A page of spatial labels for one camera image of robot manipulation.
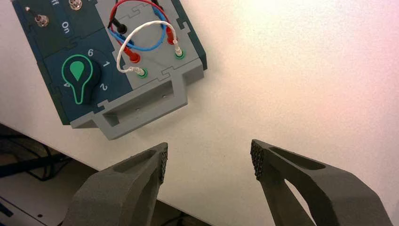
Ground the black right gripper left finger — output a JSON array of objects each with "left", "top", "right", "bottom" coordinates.
[{"left": 62, "top": 142, "right": 168, "bottom": 226}]

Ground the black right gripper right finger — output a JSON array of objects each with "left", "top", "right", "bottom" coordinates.
[{"left": 250, "top": 139, "right": 393, "bottom": 226}]

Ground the black flat bar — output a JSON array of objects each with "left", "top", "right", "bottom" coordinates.
[{"left": 0, "top": 154, "right": 74, "bottom": 178}]

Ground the black green rotary knob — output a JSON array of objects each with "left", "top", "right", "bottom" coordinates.
[{"left": 61, "top": 54, "right": 102, "bottom": 105}]

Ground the dark green task board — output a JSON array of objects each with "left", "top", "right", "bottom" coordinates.
[{"left": 12, "top": 0, "right": 208, "bottom": 140}]

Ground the thin black cable loop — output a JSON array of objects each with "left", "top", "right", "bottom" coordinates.
[{"left": 0, "top": 134, "right": 54, "bottom": 182}]

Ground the red banana plug cable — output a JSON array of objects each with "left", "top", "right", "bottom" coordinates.
[{"left": 109, "top": 0, "right": 176, "bottom": 64}]

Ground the blue patch cable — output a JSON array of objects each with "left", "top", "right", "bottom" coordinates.
[{"left": 107, "top": 6, "right": 168, "bottom": 52}]

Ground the white banana plug cable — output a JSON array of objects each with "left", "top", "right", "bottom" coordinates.
[{"left": 116, "top": 20, "right": 183, "bottom": 75}]

